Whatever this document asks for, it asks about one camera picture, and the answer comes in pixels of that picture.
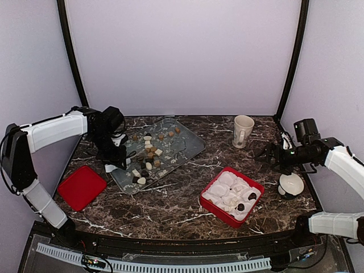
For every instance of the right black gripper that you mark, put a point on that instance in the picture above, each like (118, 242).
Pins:
(271, 148)

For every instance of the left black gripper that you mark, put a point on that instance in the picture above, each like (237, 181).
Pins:
(116, 158)

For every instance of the red tin lid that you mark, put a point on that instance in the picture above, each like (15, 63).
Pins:
(81, 188)

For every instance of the white square chocolate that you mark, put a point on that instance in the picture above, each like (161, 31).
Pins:
(238, 188)

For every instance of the dark chocolate piece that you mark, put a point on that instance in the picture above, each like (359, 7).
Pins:
(241, 207)

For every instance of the red tin box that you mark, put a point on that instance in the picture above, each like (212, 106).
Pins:
(231, 197)

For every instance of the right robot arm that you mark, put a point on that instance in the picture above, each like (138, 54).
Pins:
(331, 172)

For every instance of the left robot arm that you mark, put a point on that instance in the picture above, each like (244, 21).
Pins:
(18, 147)

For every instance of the white black bowl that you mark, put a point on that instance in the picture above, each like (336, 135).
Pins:
(290, 186)

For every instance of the glass floral serving tray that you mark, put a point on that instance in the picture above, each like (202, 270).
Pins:
(153, 145)

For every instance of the cream ceramic mug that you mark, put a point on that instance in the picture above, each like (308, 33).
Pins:
(243, 126)

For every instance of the white paper cup liners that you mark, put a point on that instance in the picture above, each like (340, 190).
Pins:
(227, 193)

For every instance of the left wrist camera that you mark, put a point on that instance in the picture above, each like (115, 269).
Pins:
(120, 140)

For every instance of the black front rail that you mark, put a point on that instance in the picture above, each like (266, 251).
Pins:
(203, 234)

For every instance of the left black frame post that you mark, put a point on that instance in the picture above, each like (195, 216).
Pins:
(67, 38)

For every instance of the black frame post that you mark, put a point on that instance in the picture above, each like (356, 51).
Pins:
(67, 38)
(303, 15)

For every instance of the white cable duct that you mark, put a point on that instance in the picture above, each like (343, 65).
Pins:
(147, 263)

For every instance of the right black frame post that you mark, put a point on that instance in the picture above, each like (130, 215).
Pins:
(303, 15)

